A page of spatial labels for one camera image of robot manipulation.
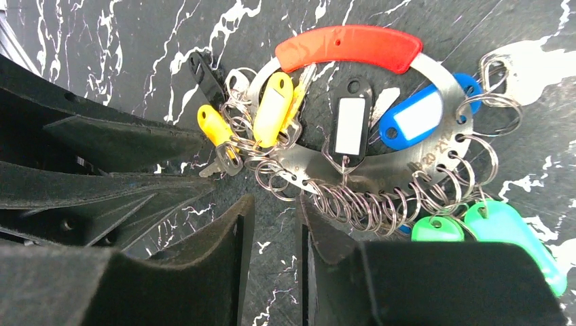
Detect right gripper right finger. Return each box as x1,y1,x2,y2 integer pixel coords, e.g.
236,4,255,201
297,196,566,325

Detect keyring with coloured key tags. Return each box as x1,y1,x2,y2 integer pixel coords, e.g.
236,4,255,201
197,25,575,295

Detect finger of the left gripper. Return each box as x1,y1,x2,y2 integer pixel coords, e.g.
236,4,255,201
1,162,215,251
1,56,207,172

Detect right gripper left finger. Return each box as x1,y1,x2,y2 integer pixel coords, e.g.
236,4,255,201
1,194,255,325

